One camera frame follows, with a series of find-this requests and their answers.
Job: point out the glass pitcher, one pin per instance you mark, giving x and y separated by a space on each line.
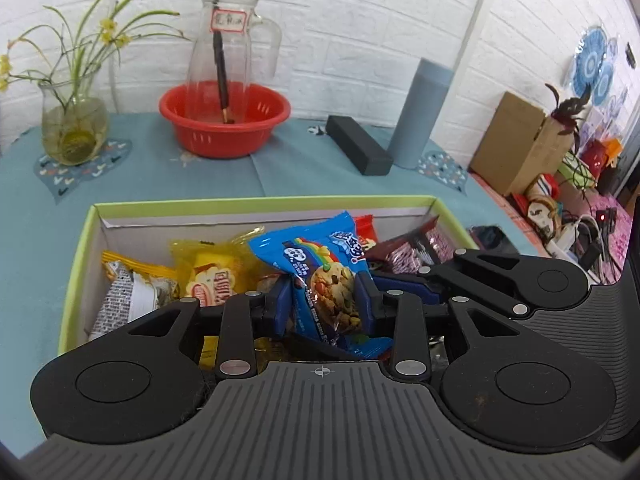
235 50

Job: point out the grey-blue bottle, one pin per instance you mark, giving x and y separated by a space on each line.
420 110

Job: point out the yellow-flowered plant in glass vase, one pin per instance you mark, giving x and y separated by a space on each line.
75 130

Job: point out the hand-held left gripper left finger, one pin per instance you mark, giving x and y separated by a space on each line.
281 307

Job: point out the green cardboard box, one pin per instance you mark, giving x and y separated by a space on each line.
80 260

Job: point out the red plastic basin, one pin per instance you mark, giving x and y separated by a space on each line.
225 140

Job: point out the purple leafy plant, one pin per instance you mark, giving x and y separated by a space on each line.
570 110

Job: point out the blue cookie packet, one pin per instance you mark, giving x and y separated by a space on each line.
320 265

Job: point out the orange silver snack packet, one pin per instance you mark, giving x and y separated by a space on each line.
130 290

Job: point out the large blue paper fan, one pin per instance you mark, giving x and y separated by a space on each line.
589 60

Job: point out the yellow snack packet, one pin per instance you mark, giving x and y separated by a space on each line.
215 270

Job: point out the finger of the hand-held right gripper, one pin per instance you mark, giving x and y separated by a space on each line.
422 291

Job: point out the small dark red snack packet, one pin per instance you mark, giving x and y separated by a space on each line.
415 247

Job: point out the small blue paper fan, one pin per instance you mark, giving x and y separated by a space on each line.
605 82

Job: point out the black wall sign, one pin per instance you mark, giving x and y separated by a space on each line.
630 55

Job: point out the black rectangular box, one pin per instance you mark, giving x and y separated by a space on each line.
360 145

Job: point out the brown cardboard box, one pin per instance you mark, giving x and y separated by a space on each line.
515 145

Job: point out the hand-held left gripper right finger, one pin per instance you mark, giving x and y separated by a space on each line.
363 305

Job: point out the black stick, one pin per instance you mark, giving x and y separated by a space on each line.
220 70

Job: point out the smartphone with red case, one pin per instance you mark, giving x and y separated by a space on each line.
492 237

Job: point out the orange bag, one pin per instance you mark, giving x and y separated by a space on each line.
614 149

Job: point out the red silver foil snack packet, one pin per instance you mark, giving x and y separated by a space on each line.
365 230

